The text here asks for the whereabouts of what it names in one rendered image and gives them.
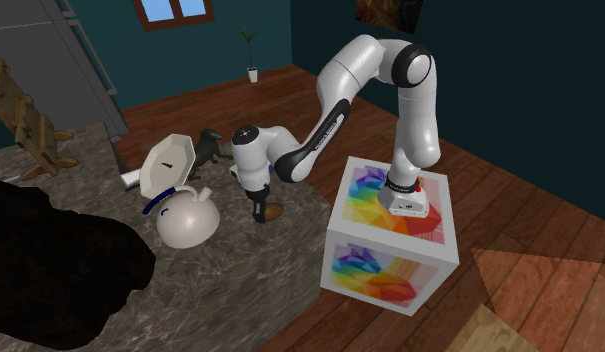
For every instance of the dark brown wall picture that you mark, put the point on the dark brown wall picture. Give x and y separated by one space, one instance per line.
390 13

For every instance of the black shapeless lump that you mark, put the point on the black shapeless lump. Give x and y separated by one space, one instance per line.
53 263

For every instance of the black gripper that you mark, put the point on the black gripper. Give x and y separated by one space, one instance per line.
259 207

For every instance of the dark green dinosaur figure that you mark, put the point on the dark green dinosaur figure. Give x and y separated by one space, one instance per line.
207 146

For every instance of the white octagonal plate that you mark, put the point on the white octagonal plate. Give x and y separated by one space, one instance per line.
165 166

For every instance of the white flat box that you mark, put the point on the white flat box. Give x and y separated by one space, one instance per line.
130 177

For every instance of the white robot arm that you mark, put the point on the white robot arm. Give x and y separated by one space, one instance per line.
414 122

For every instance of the potted plant in white pot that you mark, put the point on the potted plant in white pot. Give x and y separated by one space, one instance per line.
252 73

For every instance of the grey refrigerator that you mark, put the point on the grey refrigerator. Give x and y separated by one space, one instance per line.
43 63

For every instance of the wooden rack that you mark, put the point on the wooden rack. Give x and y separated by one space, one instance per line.
31 126

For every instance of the rainbow patterned robot stand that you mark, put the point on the rainbow patterned robot stand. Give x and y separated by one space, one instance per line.
390 244

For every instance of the brown rounded object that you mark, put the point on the brown rounded object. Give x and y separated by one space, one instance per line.
274 211

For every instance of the brown framed window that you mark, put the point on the brown framed window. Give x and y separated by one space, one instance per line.
173 12

